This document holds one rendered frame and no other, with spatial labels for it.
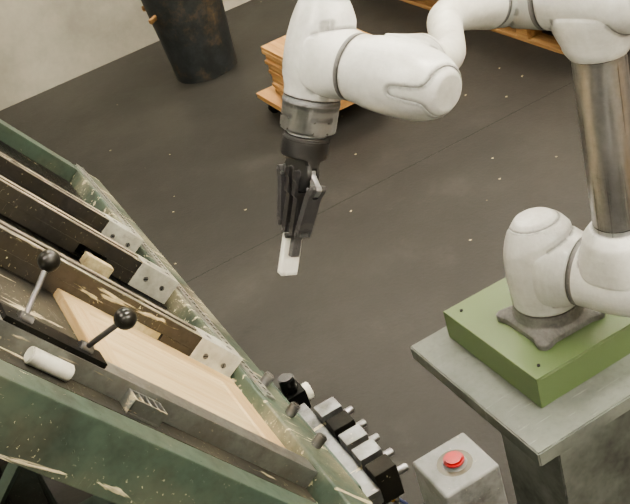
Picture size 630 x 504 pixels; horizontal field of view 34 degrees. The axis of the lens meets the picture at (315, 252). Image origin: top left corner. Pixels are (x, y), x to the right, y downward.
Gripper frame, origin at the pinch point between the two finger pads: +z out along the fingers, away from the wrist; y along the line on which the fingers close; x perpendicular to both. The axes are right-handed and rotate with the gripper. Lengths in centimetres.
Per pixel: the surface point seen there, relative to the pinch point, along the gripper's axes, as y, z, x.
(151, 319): -54, 36, -1
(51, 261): -17.2, 6.4, -34.0
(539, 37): -301, 4, 305
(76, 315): -41, 28, -22
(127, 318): -6.9, 12.7, -24.1
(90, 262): -90, 37, -4
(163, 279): -97, 46, 18
